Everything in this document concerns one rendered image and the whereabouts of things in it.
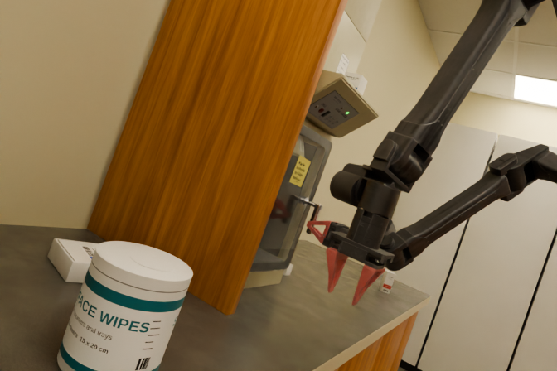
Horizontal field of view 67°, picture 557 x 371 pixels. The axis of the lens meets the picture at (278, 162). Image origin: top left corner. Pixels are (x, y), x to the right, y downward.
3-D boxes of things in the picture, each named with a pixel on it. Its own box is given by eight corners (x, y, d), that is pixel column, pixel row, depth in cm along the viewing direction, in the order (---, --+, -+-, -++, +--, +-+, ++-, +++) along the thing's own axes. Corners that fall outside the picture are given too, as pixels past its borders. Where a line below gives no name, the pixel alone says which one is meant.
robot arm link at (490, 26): (529, -52, 69) (550, -5, 75) (497, -46, 74) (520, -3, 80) (385, 164, 67) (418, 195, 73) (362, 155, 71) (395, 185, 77)
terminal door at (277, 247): (226, 272, 99) (284, 113, 100) (285, 268, 125) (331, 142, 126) (230, 274, 99) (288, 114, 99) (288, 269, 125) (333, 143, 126)
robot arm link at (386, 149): (398, 140, 68) (423, 166, 73) (351, 131, 78) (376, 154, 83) (361, 203, 67) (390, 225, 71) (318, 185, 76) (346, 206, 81)
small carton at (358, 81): (337, 92, 113) (345, 71, 113) (344, 98, 118) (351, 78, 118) (355, 96, 111) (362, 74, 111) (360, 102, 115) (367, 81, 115)
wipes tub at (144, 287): (34, 349, 53) (75, 238, 54) (116, 332, 65) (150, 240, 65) (96, 408, 47) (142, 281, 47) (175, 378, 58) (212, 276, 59)
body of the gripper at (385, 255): (338, 241, 76) (352, 203, 76) (391, 265, 71) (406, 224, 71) (325, 241, 71) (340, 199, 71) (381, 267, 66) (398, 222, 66)
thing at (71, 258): (46, 256, 84) (53, 238, 84) (121, 262, 95) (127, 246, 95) (65, 282, 75) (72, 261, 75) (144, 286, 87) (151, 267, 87)
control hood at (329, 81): (284, 103, 99) (299, 64, 99) (333, 136, 127) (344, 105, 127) (327, 115, 93) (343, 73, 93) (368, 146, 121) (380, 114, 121)
